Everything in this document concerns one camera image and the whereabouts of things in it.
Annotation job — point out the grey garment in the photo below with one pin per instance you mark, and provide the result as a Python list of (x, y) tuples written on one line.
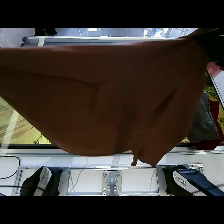
[(203, 123)]

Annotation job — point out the brown T-shirt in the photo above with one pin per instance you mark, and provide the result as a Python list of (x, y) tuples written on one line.
[(110, 96)]

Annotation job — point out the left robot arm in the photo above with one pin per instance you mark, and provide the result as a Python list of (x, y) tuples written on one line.
[(41, 181)]

